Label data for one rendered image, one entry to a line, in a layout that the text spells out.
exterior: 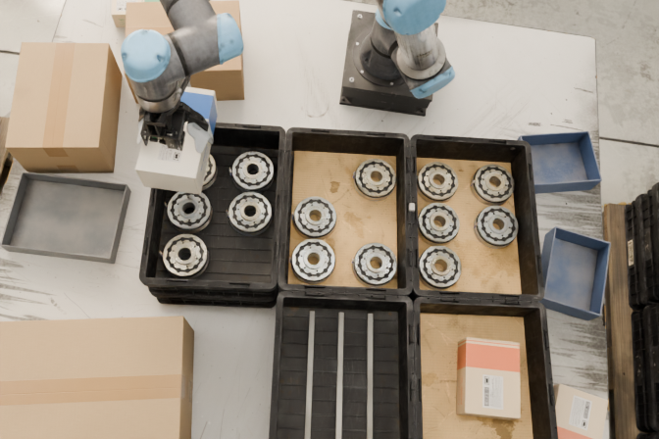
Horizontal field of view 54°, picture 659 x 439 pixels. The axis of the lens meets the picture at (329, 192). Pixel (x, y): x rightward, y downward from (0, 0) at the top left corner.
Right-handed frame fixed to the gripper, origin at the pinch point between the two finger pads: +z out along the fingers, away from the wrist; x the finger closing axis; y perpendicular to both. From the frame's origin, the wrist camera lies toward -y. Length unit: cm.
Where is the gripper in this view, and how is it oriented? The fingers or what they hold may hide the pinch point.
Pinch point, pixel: (177, 134)
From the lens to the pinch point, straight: 138.4
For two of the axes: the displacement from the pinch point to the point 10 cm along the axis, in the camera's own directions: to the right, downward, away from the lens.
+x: 9.9, 1.4, 0.3
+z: -0.7, 3.6, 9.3
